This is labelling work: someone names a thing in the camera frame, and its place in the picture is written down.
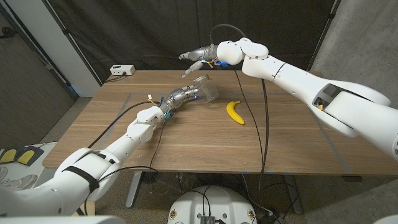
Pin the yellow toy banana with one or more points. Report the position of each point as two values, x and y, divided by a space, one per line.
233 113

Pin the yellow black foot pedal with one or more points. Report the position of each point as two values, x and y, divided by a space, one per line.
28 156
8 155

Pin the white power strip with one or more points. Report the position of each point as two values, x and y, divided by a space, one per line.
122 69

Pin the white round floor platform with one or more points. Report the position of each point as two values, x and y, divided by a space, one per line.
46 169

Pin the grey sneaker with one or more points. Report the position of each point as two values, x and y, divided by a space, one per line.
17 183

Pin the clear plastic jar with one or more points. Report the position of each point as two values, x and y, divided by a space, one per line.
209 91

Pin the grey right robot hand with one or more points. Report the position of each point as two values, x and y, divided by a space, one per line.
205 53

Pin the black backdrop curtain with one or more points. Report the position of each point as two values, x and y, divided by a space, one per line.
140 31

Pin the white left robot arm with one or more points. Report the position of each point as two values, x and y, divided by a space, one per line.
93 168

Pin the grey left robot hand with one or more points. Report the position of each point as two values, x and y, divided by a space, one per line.
178 96

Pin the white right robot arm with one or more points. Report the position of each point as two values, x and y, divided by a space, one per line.
311 87

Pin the white table leg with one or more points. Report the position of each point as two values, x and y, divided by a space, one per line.
133 189

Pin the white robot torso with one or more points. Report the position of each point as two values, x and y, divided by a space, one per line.
214 202

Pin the black round floor object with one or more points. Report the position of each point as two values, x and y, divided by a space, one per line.
150 177

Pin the black backdrop stand pole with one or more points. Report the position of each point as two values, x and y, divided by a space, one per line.
325 32
73 43

